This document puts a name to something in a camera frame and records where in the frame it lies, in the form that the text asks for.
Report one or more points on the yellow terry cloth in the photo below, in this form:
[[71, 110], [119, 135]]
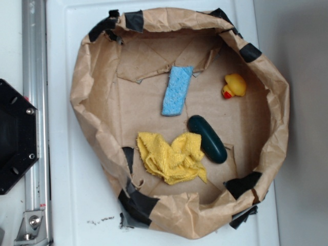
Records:
[[174, 162]]

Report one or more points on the dark green plastic pickle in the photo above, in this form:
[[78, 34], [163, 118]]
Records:
[[211, 144]]

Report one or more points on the aluminium extrusion rail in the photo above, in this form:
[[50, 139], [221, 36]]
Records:
[[37, 179]]

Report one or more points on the white tray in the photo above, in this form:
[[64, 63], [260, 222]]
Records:
[[85, 210]]

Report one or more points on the yellow rubber duck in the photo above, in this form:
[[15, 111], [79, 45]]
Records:
[[235, 86]]

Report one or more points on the metal corner bracket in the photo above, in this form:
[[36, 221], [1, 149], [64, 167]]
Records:
[[32, 229]]

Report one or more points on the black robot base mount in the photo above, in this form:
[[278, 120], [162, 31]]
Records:
[[19, 144]]

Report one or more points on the blue sponge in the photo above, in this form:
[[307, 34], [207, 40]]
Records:
[[177, 89]]

